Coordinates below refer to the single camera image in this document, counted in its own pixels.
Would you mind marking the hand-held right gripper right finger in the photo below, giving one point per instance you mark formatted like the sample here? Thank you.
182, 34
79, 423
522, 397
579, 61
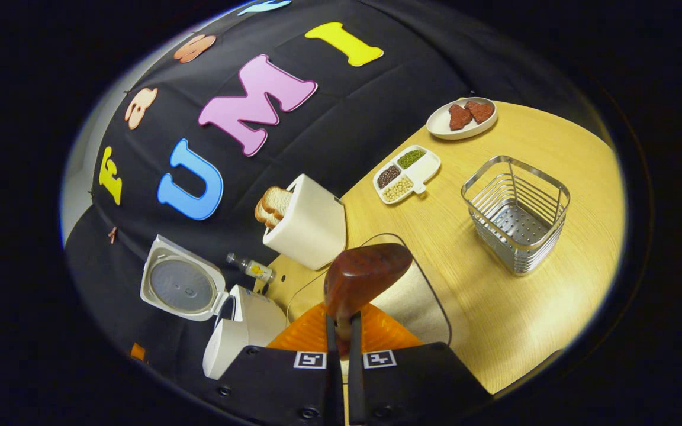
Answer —
356, 384

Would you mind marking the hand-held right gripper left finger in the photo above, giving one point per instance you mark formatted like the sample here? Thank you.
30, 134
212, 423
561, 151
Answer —
332, 378

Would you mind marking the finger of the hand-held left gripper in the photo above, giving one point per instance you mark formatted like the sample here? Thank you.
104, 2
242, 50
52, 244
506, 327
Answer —
138, 352

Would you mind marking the white rice cooker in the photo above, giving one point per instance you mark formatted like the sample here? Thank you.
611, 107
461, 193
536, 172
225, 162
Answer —
181, 284

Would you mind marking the clear rice container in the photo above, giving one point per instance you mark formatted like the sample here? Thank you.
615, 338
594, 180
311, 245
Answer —
412, 302

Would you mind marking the brown wooden spoon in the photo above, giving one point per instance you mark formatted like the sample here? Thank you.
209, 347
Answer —
364, 272

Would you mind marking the pink clip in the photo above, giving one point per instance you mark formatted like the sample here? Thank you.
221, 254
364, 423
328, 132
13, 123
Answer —
112, 235

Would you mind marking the small glass bottle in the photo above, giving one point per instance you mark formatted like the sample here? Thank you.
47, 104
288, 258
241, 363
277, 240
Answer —
255, 270

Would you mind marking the white toaster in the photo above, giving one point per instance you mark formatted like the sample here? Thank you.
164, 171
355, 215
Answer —
311, 231

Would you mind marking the bread slice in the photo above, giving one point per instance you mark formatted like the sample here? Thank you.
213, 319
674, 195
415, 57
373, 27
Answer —
279, 201
264, 216

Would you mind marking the white divided bean dish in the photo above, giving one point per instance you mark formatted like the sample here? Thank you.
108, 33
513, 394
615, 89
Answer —
421, 171

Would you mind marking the white round plate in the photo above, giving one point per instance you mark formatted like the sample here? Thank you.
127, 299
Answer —
441, 126

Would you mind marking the red-brown cookie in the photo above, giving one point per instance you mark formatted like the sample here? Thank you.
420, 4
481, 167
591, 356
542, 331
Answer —
481, 111
459, 117

